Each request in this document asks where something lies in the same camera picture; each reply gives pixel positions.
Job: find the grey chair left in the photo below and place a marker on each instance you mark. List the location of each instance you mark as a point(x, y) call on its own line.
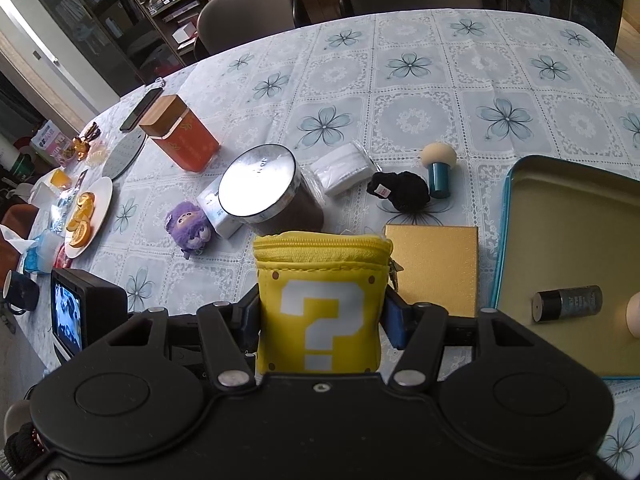
point(226, 24)

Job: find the black plush toy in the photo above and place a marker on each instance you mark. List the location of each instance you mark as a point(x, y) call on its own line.
point(406, 191)

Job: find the dark glitter bottle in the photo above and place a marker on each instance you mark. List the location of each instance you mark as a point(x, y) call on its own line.
point(557, 304)

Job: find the floral lace tablecloth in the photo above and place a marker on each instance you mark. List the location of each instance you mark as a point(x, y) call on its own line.
point(497, 87)

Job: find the golden figurine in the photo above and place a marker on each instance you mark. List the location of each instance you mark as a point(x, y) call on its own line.
point(81, 144)

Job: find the gold teal metal tray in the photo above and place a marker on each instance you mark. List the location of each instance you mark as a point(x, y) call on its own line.
point(566, 225)

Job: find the wooden bookshelf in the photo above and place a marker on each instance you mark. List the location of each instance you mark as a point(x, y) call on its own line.
point(158, 36)

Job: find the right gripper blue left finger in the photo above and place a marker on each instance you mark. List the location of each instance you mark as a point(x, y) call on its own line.
point(229, 336)

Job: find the white plate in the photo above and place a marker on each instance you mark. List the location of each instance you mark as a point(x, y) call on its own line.
point(103, 190)

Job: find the dark candle jar silver lid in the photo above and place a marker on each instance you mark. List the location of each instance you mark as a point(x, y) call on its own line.
point(265, 189)

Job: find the teal mushroom makeup sponge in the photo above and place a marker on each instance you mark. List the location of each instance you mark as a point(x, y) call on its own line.
point(438, 159)

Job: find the orange tin wooden lid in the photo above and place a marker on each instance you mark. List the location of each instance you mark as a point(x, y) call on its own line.
point(177, 131)

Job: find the white blue tissue pack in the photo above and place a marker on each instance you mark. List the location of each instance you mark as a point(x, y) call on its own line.
point(224, 224)

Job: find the orange slices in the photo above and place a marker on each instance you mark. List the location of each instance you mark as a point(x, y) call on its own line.
point(79, 227)

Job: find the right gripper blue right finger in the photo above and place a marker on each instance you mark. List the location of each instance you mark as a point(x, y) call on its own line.
point(418, 330)

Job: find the black smartphone far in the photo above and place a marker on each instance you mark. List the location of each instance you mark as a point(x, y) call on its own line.
point(140, 109)

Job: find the purple plush toy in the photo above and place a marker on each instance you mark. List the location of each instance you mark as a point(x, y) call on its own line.
point(189, 227)

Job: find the white cotton pad pack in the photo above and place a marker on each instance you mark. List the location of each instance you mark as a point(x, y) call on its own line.
point(343, 168)

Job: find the gold flat box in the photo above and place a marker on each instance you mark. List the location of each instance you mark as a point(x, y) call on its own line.
point(439, 264)

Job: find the grey round trivet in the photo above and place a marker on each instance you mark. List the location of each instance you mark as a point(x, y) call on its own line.
point(123, 154)

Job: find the yellow question block pouch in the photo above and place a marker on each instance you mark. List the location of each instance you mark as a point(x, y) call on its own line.
point(321, 297)

